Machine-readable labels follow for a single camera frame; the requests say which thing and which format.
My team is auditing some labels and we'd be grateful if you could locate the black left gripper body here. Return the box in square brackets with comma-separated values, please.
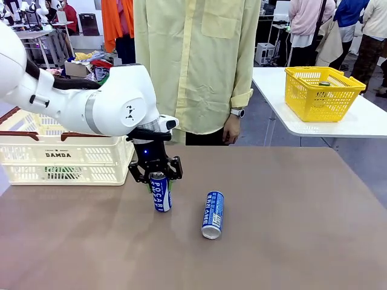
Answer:
[132, 141, 171, 174]

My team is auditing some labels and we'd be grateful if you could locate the blue Pocari Sweat can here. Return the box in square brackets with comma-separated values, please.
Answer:
[201, 190, 225, 240]
[150, 171, 173, 214]

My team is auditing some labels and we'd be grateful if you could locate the person's left forearm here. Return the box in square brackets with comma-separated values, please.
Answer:
[230, 88, 255, 118]

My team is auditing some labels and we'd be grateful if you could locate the green can in cream basket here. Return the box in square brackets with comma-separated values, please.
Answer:
[45, 166, 83, 181]

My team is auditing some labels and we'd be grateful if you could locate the cream plastic shopping basket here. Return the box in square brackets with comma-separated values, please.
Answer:
[0, 107, 135, 185]

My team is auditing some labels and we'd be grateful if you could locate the yellow plastic shopping basket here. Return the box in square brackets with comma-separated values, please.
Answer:
[284, 66, 367, 123]

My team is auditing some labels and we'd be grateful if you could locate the person's left hand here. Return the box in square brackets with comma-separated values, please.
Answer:
[223, 116, 242, 144]

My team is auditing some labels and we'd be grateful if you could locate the person in yellow shirt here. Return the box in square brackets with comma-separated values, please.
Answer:
[132, 0, 262, 146]

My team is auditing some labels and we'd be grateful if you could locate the large colourful clothes pile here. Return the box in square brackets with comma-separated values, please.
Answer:
[72, 50, 122, 83]

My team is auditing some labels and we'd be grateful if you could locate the cardboard box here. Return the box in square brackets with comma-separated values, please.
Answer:
[64, 60, 91, 78]

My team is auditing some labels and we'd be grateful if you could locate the bystander in orange garment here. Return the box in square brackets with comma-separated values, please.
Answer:
[101, 0, 137, 66]

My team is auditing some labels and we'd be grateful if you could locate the white computer case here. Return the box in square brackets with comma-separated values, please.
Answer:
[255, 42, 276, 66]

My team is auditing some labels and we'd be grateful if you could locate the black chair back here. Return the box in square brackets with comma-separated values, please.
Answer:
[79, 12, 100, 36]

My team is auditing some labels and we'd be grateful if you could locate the bystander in red top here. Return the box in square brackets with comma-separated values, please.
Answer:
[57, 0, 79, 36]

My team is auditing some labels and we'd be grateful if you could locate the white side table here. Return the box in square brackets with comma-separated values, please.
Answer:
[252, 66, 387, 147]

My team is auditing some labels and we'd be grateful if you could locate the grey workbench table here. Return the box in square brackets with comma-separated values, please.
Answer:
[11, 21, 75, 70]

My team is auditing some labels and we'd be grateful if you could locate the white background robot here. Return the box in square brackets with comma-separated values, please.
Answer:
[30, 0, 60, 31]

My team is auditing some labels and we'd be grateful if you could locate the bystander in pink top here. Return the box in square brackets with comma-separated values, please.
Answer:
[287, 0, 337, 67]

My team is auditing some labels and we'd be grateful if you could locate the beige hanging coat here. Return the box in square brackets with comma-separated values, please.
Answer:
[316, 18, 344, 67]

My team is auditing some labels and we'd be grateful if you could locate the bystander in blue top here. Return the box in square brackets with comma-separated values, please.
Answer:
[329, 0, 371, 71]

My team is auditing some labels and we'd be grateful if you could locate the bystander in cream top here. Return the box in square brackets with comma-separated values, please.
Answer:
[350, 0, 387, 93]

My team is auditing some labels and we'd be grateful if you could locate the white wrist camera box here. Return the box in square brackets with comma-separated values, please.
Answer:
[157, 114, 180, 131]

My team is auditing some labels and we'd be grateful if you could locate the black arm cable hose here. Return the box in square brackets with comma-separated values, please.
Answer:
[25, 59, 102, 91]

